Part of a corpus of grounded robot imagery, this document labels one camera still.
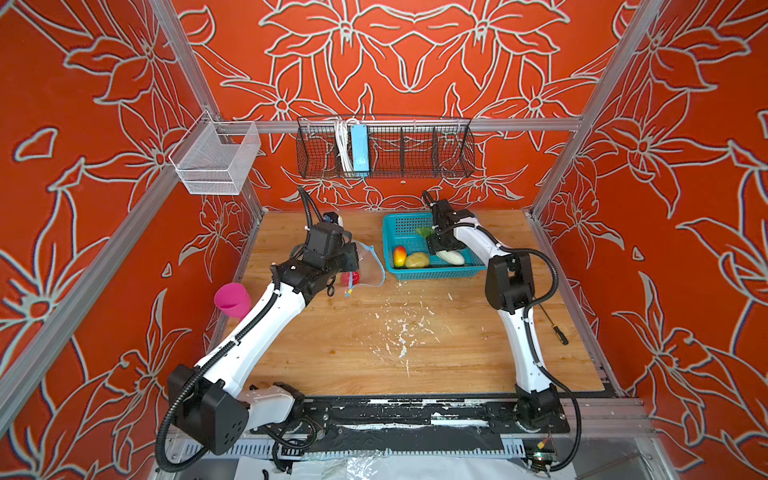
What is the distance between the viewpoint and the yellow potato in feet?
3.26

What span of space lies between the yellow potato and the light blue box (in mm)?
323

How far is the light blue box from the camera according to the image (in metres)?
0.90
